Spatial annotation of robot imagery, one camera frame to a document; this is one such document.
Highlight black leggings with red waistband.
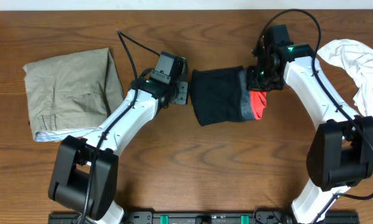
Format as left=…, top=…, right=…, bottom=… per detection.
left=190, top=66, right=267, bottom=126

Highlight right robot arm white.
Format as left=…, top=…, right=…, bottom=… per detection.
left=247, top=25, right=373, bottom=223

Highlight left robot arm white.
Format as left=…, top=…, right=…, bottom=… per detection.
left=48, top=52, right=188, bottom=223

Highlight white crumpled shirt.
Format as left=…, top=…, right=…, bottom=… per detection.
left=318, top=39, right=373, bottom=117

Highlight folded khaki pants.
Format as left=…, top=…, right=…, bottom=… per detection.
left=23, top=48, right=124, bottom=142

